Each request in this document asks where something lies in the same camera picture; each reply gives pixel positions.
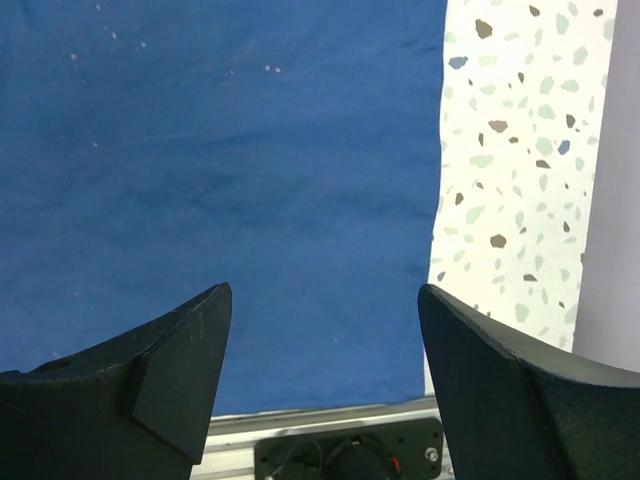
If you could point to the blue surgical cloth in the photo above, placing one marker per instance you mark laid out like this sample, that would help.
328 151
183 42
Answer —
152 149

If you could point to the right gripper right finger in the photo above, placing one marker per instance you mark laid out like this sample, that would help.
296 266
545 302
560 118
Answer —
514 407

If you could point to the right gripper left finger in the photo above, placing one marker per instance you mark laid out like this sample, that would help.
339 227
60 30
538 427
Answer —
137 406

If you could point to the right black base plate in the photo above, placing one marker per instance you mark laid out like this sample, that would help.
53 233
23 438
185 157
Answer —
399 450

